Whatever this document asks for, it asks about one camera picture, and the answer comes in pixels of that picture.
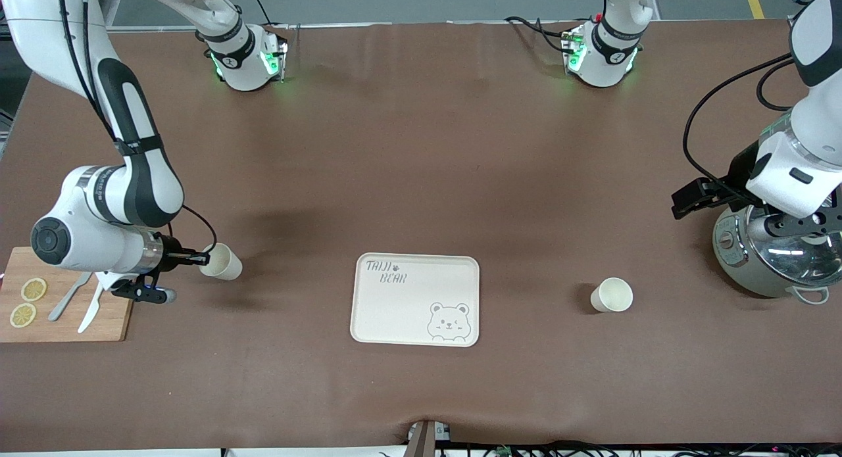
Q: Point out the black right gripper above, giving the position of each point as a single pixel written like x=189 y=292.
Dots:
x=172 y=254

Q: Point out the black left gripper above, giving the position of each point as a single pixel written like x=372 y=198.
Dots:
x=734 y=178

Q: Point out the white plastic cup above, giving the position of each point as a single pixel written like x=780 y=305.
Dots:
x=613 y=295
x=223 y=262

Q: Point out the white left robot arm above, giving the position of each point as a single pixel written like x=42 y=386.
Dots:
x=809 y=141

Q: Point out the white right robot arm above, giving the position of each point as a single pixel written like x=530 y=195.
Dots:
x=138 y=181

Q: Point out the green pot with glass lid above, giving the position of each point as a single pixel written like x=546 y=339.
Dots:
x=756 y=266

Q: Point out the white plastic knife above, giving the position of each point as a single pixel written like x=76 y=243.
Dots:
x=91 y=312

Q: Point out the grey plastic knife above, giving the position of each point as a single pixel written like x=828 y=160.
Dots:
x=66 y=302

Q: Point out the wooden cutting board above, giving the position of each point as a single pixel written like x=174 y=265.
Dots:
x=39 y=260

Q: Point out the yellow lemon slice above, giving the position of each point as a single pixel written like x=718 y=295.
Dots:
x=23 y=315
x=34 y=289

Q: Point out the white tray with bear print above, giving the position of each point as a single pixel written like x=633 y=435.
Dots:
x=411 y=306

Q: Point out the brown post with grey bracket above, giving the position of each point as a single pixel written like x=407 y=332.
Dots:
x=422 y=440

